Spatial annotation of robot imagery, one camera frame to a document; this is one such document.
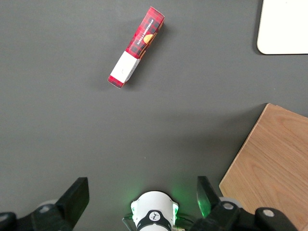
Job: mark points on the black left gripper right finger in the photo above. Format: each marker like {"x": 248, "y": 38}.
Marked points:
{"x": 211, "y": 209}

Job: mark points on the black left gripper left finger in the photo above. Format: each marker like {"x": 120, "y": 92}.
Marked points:
{"x": 74, "y": 197}

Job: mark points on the red plaid cookie box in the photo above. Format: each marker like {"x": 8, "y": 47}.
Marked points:
{"x": 144, "y": 36}

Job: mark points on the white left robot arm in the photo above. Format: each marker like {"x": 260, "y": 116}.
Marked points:
{"x": 154, "y": 204}

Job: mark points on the cream plastic tray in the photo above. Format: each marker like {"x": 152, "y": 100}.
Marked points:
{"x": 284, "y": 24}

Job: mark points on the wooden drawer cabinet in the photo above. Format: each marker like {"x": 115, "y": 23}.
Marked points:
{"x": 269, "y": 156}

